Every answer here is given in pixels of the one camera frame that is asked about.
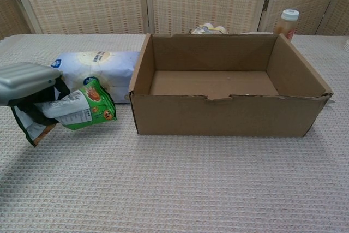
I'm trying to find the shrink-wrapped yellow white bottle pack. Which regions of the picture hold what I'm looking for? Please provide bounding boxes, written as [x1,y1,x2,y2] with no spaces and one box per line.
[190,23,228,35]

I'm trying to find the blue tissue pack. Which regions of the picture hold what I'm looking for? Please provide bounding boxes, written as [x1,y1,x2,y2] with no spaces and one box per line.
[50,51,140,105]

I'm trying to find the open brown cardboard box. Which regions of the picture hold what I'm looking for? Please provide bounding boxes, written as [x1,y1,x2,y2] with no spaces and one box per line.
[128,33,334,138]

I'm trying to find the green snack packet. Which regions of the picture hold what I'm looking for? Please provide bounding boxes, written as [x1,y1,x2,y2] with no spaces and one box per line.
[10,79,117,147]

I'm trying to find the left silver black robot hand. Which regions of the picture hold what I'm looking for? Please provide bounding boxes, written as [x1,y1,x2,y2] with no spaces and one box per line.
[0,62,71,127]

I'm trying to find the beige woven tablecloth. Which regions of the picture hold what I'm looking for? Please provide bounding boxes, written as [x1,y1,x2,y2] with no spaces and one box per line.
[0,33,349,233]

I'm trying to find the orange drink bottle white cap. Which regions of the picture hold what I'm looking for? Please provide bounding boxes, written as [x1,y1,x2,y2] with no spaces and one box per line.
[274,9,300,41]

